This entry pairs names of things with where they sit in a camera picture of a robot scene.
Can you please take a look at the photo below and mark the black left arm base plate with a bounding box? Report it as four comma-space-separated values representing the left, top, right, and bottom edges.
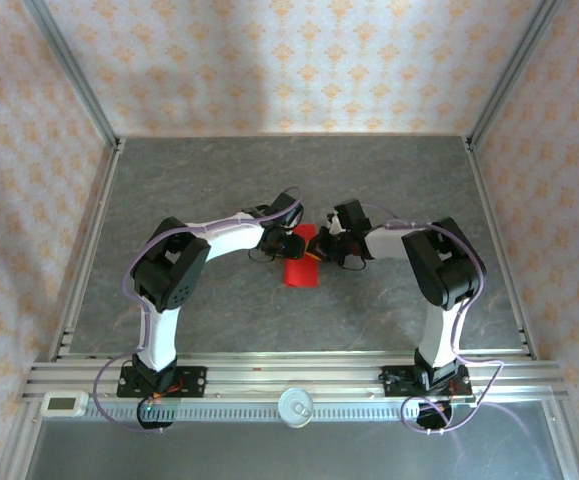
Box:
116, 366, 209, 400

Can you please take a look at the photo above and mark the aluminium frame strut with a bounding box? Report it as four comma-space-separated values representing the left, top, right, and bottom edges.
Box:
542, 399, 579, 480
0, 399, 45, 480

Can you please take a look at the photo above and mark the grey metal shelf sheet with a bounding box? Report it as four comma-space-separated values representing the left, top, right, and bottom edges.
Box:
23, 402, 570, 480

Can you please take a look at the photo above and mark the small white display device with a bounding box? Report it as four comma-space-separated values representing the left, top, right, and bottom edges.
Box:
42, 391, 90, 417

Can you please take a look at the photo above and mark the aluminium mounting rail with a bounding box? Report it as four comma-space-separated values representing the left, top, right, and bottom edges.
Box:
18, 352, 570, 404

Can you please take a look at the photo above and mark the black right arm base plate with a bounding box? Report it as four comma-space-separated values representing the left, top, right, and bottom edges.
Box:
381, 364, 472, 399

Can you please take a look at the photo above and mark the aluminium table side rail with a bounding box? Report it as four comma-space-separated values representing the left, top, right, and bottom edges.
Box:
48, 138, 128, 361
462, 137, 540, 362

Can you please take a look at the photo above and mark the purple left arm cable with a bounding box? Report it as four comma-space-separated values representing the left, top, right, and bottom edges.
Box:
91, 186, 305, 436

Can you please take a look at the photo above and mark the grey slotted cable duct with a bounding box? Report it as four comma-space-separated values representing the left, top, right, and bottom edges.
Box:
81, 399, 475, 424

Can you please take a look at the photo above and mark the aluminium corner post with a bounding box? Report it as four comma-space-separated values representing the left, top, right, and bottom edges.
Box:
21, 0, 126, 154
463, 0, 568, 151

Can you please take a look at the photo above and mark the black round base mount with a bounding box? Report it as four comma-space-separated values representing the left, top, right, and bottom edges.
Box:
415, 397, 455, 434
136, 397, 178, 432

